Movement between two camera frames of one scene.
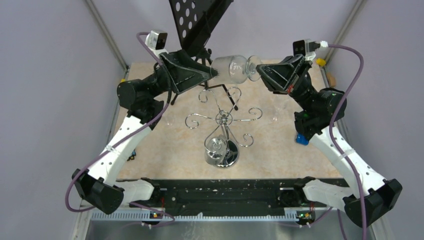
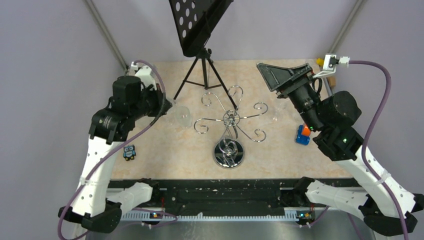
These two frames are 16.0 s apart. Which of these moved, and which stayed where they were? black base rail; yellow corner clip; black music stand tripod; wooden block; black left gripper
Moved: black left gripper
Stayed: black music stand tripod; black base rail; wooden block; yellow corner clip
